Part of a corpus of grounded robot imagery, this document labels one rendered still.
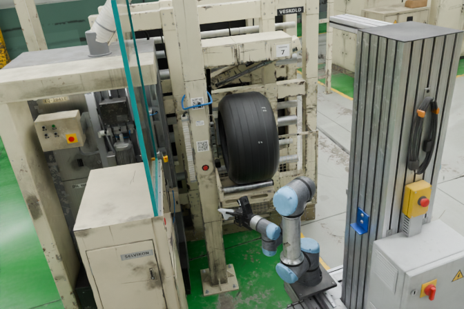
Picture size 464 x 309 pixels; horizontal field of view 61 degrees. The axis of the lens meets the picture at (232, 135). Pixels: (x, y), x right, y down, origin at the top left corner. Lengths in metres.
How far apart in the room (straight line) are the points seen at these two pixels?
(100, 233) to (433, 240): 1.41
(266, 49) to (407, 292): 1.65
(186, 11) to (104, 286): 1.47
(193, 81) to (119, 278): 1.13
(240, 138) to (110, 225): 0.89
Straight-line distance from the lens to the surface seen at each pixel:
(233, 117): 2.34
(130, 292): 2.14
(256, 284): 3.22
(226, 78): 2.77
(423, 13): 7.14
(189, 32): 2.26
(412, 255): 1.71
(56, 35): 11.52
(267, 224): 2.02
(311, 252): 2.09
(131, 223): 1.87
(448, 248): 1.78
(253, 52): 2.62
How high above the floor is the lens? 2.34
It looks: 26 degrees down
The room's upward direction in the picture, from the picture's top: 5 degrees counter-clockwise
